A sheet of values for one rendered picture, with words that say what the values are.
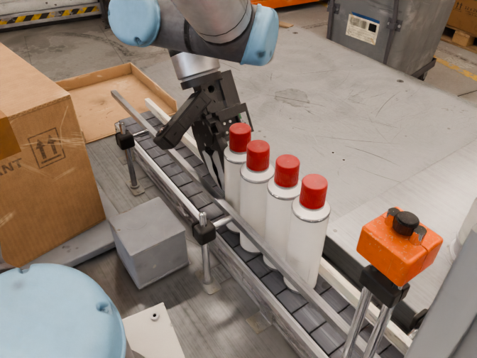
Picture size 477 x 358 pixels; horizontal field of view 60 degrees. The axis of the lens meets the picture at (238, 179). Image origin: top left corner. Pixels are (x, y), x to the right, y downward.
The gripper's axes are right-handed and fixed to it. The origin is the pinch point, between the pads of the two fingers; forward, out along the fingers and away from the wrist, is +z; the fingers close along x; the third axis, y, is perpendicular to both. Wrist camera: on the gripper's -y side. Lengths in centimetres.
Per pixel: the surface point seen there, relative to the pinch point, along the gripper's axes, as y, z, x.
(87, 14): 87, -114, 374
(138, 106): 6, -18, 51
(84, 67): 46, -57, 285
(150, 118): 3.1, -14.6, 36.0
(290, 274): -3.8, 8.6, -20.4
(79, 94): -5, -26, 65
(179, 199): -5.0, 0.8, 10.6
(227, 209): -3.7, 0.9, -7.0
